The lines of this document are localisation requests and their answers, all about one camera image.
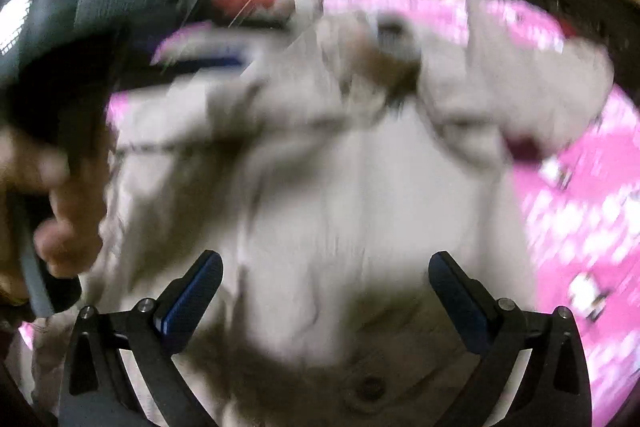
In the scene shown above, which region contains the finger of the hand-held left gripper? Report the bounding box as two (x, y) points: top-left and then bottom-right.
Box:
(150, 24), (267, 76)

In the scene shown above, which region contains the window with lattice grille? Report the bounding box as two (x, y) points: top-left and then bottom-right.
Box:
(0, 0), (47, 58)

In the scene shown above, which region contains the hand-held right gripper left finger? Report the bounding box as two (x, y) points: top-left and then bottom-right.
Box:
(59, 250), (224, 427)

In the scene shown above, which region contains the pink penguin bedsheet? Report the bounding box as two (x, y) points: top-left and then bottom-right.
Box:
(15, 0), (640, 427)

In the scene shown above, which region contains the person's left hand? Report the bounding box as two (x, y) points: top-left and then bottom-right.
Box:
(0, 127), (109, 308)

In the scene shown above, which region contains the beige jacket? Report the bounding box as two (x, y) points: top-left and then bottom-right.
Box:
(30, 7), (617, 427)

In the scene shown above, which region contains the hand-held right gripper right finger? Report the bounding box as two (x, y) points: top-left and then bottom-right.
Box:
(428, 250), (594, 427)

